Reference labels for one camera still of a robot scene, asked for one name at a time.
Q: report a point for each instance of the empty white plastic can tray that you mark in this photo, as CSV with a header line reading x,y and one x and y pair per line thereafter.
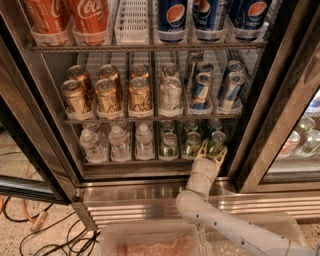
x,y
132,23

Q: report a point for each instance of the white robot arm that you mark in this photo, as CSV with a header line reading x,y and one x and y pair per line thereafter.
x,y
193,206

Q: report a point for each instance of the right red Coca-Cola can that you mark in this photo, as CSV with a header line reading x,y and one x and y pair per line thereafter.
x,y
91,19

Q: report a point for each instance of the middle blue Pepsi can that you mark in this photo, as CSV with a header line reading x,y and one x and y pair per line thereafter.
x,y
209,18

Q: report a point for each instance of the back silver can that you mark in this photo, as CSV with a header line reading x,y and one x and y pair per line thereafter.
x,y
170,70

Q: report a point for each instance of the gold can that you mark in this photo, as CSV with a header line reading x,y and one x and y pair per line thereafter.
x,y
75,96
140,70
80,74
111,72
106,92
140,95

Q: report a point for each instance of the back middle green can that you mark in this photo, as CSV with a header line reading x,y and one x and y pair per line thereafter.
x,y
190,126

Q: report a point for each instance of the front right Red Bull can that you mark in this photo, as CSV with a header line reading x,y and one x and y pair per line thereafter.
x,y
230,90

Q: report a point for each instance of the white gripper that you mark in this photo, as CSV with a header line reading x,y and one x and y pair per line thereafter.
x,y
206,166

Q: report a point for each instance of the clear water bottle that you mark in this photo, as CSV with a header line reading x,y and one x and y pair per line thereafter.
x,y
94,149
144,142
119,142

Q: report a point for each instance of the red can behind glass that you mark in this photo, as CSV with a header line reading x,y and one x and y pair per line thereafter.
x,y
290,144

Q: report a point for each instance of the front left Red Bull can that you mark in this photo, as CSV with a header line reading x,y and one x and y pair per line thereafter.
x,y
200,92

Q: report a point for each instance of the right blue Pepsi can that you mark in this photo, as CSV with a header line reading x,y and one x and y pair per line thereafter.
x,y
247,17

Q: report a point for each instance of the open glass fridge door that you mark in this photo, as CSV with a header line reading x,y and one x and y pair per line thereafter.
x,y
32,110

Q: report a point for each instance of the blue pepsi can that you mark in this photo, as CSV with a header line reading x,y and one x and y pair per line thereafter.
x,y
247,17
171,19
209,18

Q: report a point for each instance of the front middle green can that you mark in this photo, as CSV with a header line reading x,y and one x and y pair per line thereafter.
x,y
192,144

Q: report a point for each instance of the green can behind glass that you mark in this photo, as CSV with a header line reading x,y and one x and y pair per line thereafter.
x,y
311,144

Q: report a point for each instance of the wire fridge shelf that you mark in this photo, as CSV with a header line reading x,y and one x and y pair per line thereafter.
x,y
148,48
156,118

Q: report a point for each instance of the back right Red Bull can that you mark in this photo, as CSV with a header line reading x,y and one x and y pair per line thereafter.
x,y
234,66

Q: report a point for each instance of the back right green can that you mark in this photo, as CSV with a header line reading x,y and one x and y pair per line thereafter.
x,y
212,125

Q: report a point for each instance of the clear plastic bin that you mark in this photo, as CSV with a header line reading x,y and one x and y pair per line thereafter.
x,y
282,224
151,238

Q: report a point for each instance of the back left green can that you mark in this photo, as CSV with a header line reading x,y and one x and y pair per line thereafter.
x,y
167,126

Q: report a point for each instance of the top wire fridge shelf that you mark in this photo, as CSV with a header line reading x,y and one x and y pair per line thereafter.
x,y
148,48

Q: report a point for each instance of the left blue Pepsi can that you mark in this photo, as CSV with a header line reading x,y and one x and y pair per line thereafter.
x,y
171,19

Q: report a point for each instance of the left clear water bottle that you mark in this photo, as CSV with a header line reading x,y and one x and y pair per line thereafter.
x,y
94,149

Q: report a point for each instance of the middle wire fridge shelf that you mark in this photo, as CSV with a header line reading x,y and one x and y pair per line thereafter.
x,y
156,118

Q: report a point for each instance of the middle clear water bottle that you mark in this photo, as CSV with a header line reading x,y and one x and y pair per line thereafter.
x,y
119,142

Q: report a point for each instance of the right glass fridge door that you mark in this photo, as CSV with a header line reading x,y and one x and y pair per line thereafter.
x,y
263,171

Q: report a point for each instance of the red bull can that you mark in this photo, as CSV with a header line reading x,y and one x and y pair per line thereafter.
x,y
230,90
204,67
200,92
234,66

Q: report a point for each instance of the front left gold can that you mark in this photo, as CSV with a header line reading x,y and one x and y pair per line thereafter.
x,y
75,96

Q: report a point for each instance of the back left Red Bull can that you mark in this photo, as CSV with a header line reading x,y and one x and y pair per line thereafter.
x,y
204,67

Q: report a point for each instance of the right clear water bottle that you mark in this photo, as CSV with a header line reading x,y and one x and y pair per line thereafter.
x,y
144,142

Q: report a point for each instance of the right clear plastic bin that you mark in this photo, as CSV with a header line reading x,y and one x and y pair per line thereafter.
x,y
282,224

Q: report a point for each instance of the left clear plastic bin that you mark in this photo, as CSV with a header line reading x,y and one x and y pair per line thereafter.
x,y
151,238

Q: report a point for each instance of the stainless steel fridge base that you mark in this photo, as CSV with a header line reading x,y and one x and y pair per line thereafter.
x,y
113,202

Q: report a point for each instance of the front right green can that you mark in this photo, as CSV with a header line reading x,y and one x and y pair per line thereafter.
x,y
215,143

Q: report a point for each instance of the front silver white can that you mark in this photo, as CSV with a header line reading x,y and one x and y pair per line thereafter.
x,y
170,94

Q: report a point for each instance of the back left gold can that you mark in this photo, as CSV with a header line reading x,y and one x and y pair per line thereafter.
x,y
80,74

